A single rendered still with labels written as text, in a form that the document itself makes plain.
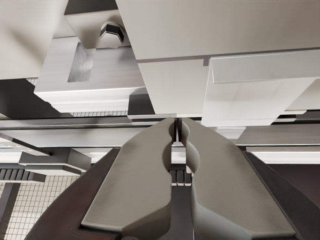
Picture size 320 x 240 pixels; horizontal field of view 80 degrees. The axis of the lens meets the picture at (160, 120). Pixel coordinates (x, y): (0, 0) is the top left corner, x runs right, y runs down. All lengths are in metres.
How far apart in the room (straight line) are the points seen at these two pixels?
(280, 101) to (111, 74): 0.19
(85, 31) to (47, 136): 0.37
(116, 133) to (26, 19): 0.29
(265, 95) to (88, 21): 0.21
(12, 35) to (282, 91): 0.36
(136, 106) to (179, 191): 0.52
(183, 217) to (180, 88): 0.59
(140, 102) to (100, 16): 0.11
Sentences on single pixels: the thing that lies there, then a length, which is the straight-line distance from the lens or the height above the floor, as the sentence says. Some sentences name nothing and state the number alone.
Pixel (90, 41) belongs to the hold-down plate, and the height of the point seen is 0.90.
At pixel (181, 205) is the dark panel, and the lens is 0.72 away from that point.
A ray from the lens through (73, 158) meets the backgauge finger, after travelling 0.49.
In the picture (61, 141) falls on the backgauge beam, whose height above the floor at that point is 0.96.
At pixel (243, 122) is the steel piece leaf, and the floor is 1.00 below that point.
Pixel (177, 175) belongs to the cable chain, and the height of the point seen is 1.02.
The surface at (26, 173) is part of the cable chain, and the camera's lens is 0.79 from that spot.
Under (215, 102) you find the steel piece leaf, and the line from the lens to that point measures 0.20.
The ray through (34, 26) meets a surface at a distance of 0.35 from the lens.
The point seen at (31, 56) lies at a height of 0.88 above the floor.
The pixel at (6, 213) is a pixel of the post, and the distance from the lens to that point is 1.31.
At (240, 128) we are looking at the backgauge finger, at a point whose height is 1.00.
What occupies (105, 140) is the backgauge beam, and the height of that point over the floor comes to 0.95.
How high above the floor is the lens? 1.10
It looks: 24 degrees down
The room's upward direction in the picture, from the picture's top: 178 degrees counter-clockwise
